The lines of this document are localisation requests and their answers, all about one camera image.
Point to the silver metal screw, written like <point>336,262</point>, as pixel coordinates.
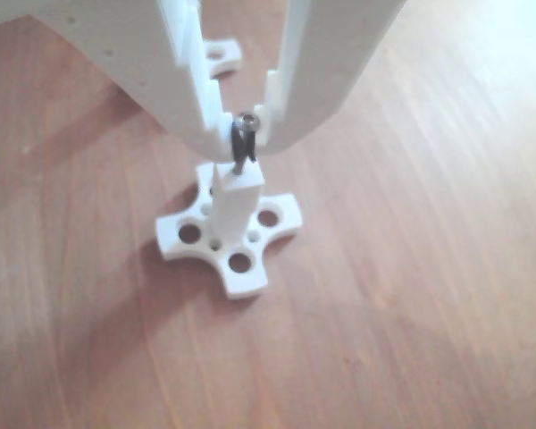
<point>248,121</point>

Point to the white cross-base peg stand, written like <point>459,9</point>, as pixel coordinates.
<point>225,56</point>
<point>234,205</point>

